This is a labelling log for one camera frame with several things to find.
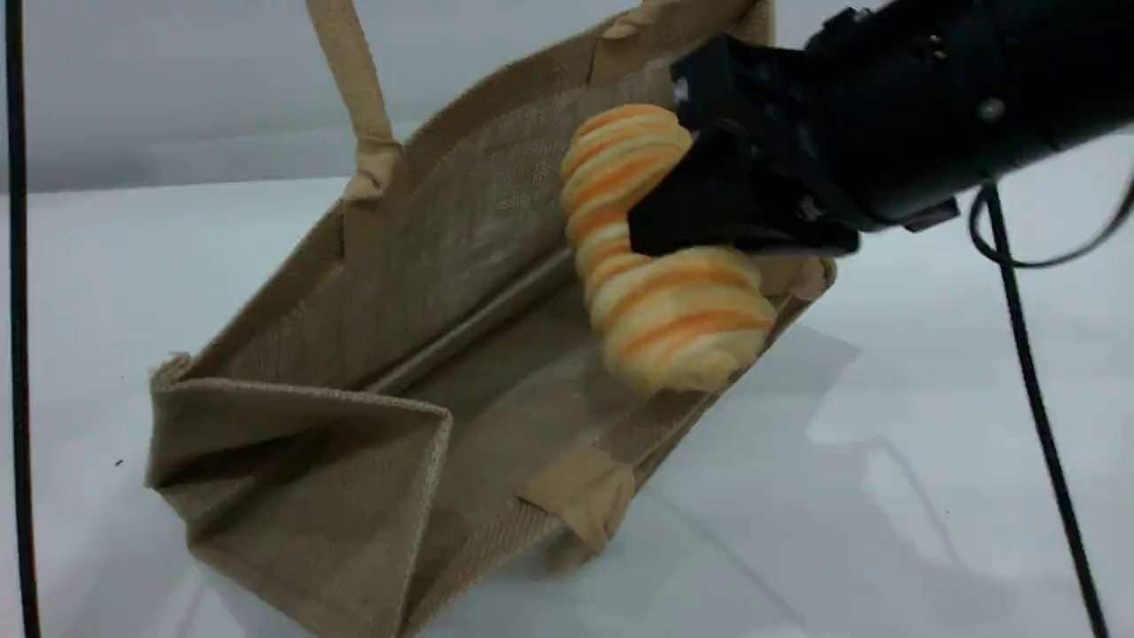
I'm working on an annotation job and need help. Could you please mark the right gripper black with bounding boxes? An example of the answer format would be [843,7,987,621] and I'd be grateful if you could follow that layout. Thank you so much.
[627,0,1004,259]

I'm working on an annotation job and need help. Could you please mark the long striped orange bread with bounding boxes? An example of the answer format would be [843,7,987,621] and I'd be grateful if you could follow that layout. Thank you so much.
[558,104,779,395]

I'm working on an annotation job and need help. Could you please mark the brown jute tote bag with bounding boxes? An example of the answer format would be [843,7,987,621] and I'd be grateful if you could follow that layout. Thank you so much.
[144,0,838,638]

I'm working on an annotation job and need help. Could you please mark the looped black cable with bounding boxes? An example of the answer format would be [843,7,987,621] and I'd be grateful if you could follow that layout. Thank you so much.
[968,173,1134,270]

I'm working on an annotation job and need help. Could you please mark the straight black cable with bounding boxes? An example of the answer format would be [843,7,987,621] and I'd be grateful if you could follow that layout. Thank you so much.
[982,182,1111,638]

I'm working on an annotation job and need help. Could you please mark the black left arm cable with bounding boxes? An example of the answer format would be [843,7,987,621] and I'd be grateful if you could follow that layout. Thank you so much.
[4,0,43,638]

